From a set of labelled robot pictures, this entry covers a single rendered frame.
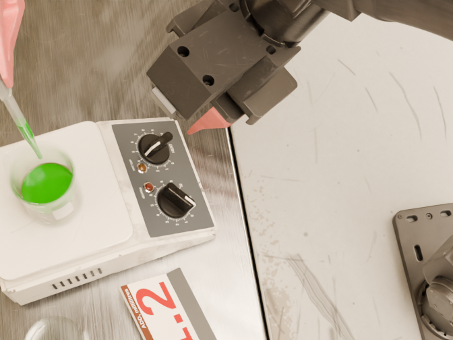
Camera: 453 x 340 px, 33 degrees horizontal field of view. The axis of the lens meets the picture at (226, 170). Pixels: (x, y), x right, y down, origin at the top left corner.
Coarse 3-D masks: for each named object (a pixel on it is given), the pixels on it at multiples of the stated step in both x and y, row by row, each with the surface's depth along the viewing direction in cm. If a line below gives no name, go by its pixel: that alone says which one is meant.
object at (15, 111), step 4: (12, 96) 46; (8, 100) 46; (12, 100) 47; (8, 104) 47; (12, 104) 47; (16, 104) 48; (8, 108) 47; (12, 108) 47; (16, 108) 48; (12, 112) 48; (16, 112) 48; (20, 112) 49; (12, 116) 49; (16, 116) 48; (20, 116) 49; (16, 120) 49; (20, 120) 49; (24, 120) 50; (16, 124) 50; (20, 124) 50; (24, 124) 50
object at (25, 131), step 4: (20, 128) 50; (24, 128) 50; (28, 128) 51; (24, 132) 51; (28, 132) 51; (32, 132) 52; (24, 136) 52; (28, 136) 52; (32, 136) 52; (28, 140) 52; (32, 140) 53; (32, 144) 53; (36, 144) 54; (32, 148) 54; (36, 148) 54; (36, 152) 55; (40, 156) 56
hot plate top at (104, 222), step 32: (64, 128) 68; (96, 128) 68; (0, 160) 67; (96, 160) 67; (0, 192) 66; (96, 192) 66; (0, 224) 65; (32, 224) 65; (96, 224) 65; (128, 224) 65; (0, 256) 64; (32, 256) 64; (64, 256) 64
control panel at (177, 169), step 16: (112, 128) 71; (128, 128) 72; (144, 128) 73; (160, 128) 74; (176, 128) 75; (128, 144) 71; (176, 144) 74; (128, 160) 70; (144, 160) 71; (176, 160) 73; (144, 176) 70; (160, 176) 71; (176, 176) 72; (192, 176) 73; (144, 192) 69; (192, 192) 72; (144, 208) 68; (192, 208) 71; (160, 224) 68; (176, 224) 69; (192, 224) 70; (208, 224) 71
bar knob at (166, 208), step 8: (168, 184) 69; (160, 192) 70; (168, 192) 69; (176, 192) 69; (184, 192) 69; (160, 200) 69; (168, 200) 70; (176, 200) 69; (184, 200) 69; (192, 200) 69; (160, 208) 69; (168, 208) 69; (176, 208) 70; (184, 208) 70; (176, 216) 69
